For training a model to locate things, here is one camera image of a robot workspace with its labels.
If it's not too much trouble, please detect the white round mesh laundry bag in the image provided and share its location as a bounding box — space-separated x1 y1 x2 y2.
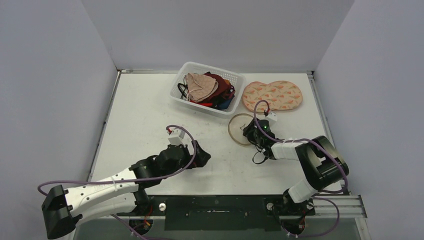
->
227 113 253 147

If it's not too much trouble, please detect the dark red garment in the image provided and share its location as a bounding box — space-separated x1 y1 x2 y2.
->
201 72 234 105

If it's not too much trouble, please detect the beige lace bra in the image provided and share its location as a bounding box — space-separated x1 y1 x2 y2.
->
184 73 219 103

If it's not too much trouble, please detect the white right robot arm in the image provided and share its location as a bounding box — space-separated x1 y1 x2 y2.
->
242 118 349 215

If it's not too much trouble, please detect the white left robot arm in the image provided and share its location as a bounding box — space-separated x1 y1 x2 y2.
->
41 140 211 240

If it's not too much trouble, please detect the navy blue bra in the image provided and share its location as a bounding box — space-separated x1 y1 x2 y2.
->
217 99 232 111

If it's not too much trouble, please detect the black and white bra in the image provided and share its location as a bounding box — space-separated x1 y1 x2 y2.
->
177 77 189 101

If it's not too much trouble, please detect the white plastic basket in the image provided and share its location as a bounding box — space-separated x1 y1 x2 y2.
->
169 62 247 118

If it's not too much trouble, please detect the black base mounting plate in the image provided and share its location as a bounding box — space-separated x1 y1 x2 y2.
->
118 195 316 232

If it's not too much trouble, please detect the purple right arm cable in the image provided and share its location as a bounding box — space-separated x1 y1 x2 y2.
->
253 99 349 195

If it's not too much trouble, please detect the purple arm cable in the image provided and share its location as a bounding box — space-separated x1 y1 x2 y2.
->
37 124 198 197
253 99 349 195

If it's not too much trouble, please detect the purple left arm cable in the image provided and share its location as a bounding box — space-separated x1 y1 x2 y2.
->
37 124 198 197

